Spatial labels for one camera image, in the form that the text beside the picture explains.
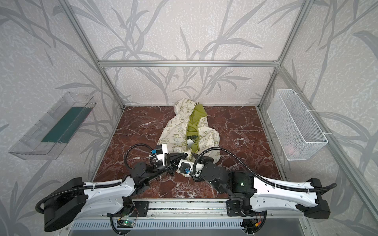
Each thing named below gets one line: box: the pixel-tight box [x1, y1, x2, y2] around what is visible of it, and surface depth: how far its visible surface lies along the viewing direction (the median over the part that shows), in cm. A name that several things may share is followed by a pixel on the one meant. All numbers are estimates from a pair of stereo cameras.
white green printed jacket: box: [157, 98, 221, 177], surface depth 104 cm
